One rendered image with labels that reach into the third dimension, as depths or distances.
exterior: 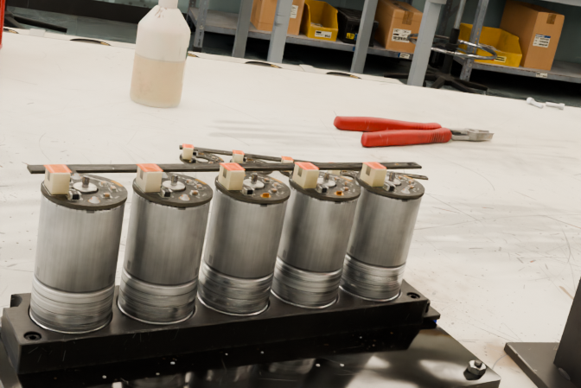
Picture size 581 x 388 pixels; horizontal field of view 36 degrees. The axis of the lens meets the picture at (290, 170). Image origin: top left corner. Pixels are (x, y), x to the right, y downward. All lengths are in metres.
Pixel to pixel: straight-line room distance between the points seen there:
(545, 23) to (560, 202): 4.35
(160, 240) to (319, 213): 0.06
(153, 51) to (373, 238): 0.29
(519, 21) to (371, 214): 4.71
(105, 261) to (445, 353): 0.13
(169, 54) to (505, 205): 0.23
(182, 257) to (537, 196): 0.33
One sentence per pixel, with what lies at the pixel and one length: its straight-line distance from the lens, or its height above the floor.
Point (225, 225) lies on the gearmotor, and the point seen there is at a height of 0.80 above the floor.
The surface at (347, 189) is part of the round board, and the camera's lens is 0.30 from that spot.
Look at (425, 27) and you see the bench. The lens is 2.83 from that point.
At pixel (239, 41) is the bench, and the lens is 3.31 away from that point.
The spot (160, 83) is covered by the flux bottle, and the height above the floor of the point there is 0.77.
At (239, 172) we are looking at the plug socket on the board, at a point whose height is 0.82.
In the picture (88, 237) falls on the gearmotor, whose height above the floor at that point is 0.80.
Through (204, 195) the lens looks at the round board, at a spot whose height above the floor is 0.81.
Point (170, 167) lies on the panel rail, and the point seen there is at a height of 0.81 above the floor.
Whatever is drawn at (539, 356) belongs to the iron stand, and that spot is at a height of 0.75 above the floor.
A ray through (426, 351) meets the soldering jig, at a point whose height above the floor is 0.76.
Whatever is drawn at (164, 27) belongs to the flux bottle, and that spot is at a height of 0.80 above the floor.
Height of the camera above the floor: 0.91
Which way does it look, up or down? 19 degrees down
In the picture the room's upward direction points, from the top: 11 degrees clockwise
